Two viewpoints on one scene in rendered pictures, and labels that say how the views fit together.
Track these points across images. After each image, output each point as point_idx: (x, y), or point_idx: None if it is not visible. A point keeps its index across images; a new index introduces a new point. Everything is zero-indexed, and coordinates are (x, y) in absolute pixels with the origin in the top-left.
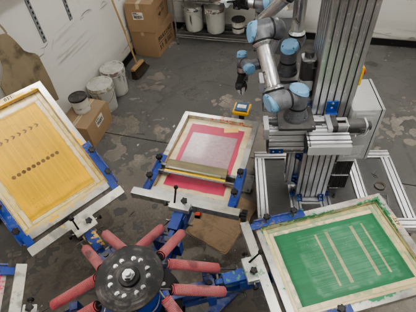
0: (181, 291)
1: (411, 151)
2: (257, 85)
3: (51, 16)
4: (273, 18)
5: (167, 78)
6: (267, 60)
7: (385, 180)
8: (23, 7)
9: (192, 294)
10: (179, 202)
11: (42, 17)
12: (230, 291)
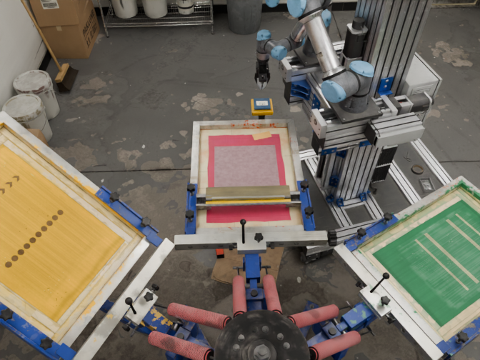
0: (324, 353)
1: (428, 124)
2: (232, 76)
3: None
4: None
5: (110, 84)
6: (323, 38)
7: (420, 162)
8: None
9: (333, 353)
10: (250, 240)
11: None
12: (360, 333)
